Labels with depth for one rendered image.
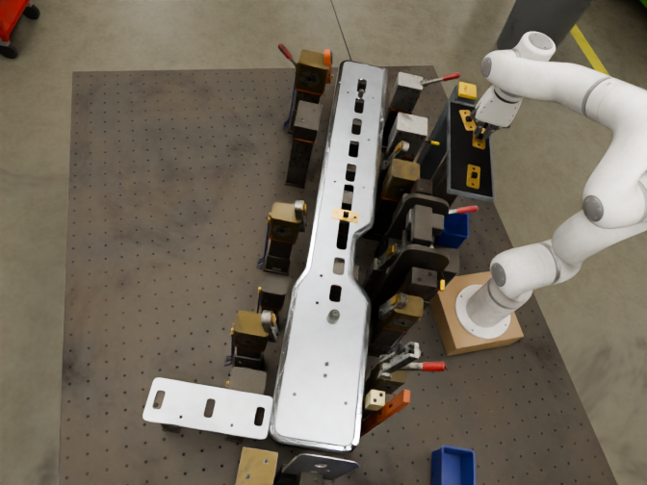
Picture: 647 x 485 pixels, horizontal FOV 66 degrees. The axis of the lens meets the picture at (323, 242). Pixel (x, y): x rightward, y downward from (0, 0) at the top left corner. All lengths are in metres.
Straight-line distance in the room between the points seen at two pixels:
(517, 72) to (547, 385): 1.07
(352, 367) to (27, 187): 2.07
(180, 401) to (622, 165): 1.07
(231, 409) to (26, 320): 1.47
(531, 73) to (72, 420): 1.49
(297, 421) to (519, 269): 0.68
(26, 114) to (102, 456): 2.13
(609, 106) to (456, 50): 2.91
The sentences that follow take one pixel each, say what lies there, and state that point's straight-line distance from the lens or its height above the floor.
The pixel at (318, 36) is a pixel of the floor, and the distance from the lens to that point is 3.73.
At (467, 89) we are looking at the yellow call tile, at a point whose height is 1.16.
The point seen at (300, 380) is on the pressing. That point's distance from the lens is 1.29.
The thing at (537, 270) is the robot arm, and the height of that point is 1.20.
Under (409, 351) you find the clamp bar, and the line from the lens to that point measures 1.16.
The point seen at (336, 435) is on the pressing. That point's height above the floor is 1.00.
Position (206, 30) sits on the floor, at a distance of 3.66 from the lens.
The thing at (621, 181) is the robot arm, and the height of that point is 1.60.
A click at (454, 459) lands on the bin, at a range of 1.69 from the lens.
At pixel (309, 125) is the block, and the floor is 1.03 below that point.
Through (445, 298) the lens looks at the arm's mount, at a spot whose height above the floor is 0.78.
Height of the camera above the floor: 2.25
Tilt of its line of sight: 59 degrees down
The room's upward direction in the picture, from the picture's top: 18 degrees clockwise
